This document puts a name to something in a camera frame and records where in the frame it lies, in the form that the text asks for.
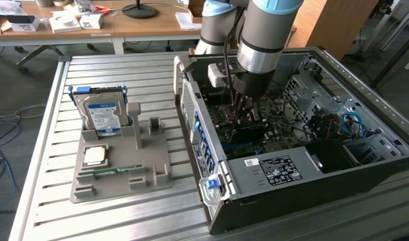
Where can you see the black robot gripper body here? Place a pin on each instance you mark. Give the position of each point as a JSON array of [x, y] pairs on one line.
[[253, 84]]

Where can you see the black graphics card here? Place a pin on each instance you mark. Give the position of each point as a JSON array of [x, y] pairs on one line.
[[246, 134]]

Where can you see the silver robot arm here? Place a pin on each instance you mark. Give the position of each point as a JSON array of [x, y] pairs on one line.
[[268, 32]]

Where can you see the green motherboard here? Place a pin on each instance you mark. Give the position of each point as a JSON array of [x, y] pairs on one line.
[[279, 118]]

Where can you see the blue slot retention clip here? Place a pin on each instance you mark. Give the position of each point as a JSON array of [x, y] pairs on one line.
[[200, 126], [205, 147], [209, 157], [196, 115], [202, 136]]

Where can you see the blue expansion slot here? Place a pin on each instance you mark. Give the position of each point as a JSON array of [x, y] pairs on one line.
[[238, 146]]

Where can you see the perforated metal drive cage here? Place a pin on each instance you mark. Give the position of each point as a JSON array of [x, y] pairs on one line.
[[301, 95]]

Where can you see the gray power supply unit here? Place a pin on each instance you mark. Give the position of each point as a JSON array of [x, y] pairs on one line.
[[245, 175]]

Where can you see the white paper booklet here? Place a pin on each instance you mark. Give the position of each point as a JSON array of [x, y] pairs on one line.
[[188, 22]]

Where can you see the blue case release latch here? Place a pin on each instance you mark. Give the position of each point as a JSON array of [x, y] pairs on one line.
[[212, 184]]

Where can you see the brown cardboard box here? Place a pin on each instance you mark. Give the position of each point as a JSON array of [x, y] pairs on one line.
[[196, 7]]

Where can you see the black open PC case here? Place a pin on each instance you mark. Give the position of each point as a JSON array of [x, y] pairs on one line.
[[292, 200]]

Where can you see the gray parts rack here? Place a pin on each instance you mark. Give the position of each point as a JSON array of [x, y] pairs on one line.
[[123, 155]]

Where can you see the gray metal disk bay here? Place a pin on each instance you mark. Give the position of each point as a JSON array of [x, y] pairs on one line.
[[376, 148]]

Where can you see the hard disk in blue carrier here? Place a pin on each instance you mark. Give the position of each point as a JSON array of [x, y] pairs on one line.
[[103, 113]]

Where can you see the black round lamp base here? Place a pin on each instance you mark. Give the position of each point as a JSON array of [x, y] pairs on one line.
[[140, 12]]

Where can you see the loose green RAM stick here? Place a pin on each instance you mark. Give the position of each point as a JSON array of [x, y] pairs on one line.
[[113, 170]]

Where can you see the silver CPU chip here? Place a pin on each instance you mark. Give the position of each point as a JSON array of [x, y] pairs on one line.
[[94, 155]]

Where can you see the red orange packet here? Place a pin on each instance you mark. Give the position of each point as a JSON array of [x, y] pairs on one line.
[[106, 10]]

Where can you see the white labelled box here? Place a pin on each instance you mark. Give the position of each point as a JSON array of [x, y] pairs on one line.
[[90, 22]]

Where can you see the white box with round roll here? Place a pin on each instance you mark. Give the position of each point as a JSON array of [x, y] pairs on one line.
[[66, 27]]

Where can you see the gray desk leg with caster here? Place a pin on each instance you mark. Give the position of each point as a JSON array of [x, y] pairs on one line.
[[41, 51]]

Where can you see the tape roll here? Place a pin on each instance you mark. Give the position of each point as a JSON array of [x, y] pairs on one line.
[[61, 2]]

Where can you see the wooden desk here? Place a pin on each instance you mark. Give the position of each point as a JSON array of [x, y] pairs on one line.
[[41, 35]]

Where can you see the gray cup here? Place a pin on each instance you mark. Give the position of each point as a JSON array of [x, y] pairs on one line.
[[45, 2]]

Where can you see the white box with black top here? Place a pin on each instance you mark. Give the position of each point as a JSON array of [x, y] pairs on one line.
[[23, 26]]

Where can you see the clear plastic bag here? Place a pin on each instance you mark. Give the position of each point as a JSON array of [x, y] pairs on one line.
[[7, 7]]

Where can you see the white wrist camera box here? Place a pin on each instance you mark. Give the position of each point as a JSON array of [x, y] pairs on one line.
[[216, 75]]

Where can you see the dark metal post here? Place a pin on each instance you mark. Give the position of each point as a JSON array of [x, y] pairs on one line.
[[397, 54]]

